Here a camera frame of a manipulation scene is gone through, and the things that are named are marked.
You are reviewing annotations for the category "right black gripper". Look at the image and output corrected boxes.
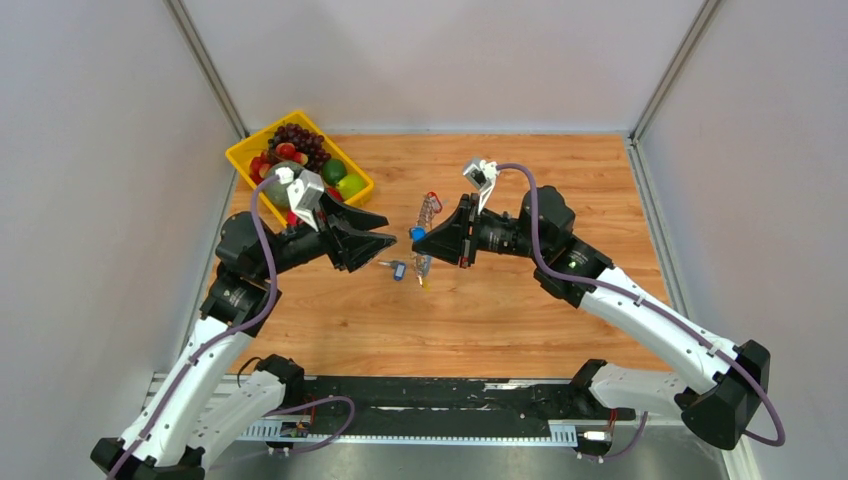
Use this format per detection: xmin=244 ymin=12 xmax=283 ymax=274
xmin=412 ymin=193 xmax=547 ymax=269

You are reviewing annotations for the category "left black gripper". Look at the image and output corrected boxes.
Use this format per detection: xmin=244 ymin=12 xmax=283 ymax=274
xmin=255 ymin=186 xmax=396 ymax=280

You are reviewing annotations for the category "metal key plate blue handle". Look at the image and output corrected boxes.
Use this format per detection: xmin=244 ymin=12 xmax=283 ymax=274
xmin=409 ymin=191 xmax=443 ymax=288

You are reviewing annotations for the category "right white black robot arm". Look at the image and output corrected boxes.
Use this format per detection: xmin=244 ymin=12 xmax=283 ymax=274
xmin=411 ymin=186 xmax=786 ymax=450

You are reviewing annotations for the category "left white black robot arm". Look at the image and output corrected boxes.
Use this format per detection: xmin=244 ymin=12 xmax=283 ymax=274
xmin=91 ymin=194 xmax=397 ymax=479

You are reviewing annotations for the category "key with blue tag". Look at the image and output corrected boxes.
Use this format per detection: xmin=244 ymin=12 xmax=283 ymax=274
xmin=409 ymin=226 xmax=427 ymax=243

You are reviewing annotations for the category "light green apple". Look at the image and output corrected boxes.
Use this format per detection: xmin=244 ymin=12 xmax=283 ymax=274
xmin=335 ymin=173 xmax=367 ymax=200

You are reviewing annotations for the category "loose key blue tag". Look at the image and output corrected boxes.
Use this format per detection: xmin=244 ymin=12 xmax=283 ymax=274
xmin=378 ymin=260 xmax=407 ymax=281

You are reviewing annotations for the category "red pink apple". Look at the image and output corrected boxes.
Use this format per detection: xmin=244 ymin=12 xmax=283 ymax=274
xmin=286 ymin=211 xmax=301 ymax=226

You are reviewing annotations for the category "dark green lime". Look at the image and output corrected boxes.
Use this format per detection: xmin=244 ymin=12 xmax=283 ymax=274
xmin=321 ymin=158 xmax=348 ymax=187

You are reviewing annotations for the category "dark purple grape bunch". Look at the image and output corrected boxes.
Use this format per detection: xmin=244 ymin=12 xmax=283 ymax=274
xmin=267 ymin=123 xmax=332 ymax=173

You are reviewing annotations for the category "yellow plastic fruit basket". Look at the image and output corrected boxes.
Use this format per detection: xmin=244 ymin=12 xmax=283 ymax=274
xmin=226 ymin=110 xmax=375 ymax=207

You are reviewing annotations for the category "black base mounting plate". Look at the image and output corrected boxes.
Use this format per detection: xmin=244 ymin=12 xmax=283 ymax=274
xmin=242 ymin=376 xmax=638 ymax=455

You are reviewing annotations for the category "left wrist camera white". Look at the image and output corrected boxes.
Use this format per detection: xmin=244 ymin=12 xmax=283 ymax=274
xmin=270 ymin=168 xmax=324 ymax=231

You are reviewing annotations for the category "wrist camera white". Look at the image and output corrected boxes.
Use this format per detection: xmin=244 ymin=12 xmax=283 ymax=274
xmin=462 ymin=157 xmax=499 ymax=213
xmin=270 ymin=168 xmax=324 ymax=231

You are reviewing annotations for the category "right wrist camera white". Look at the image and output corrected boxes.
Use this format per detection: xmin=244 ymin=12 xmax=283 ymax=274
xmin=462 ymin=157 xmax=499 ymax=213

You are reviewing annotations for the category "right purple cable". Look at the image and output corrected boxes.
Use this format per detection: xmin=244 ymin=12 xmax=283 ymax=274
xmin=495 ymin=162 xmax=787 ymax=463

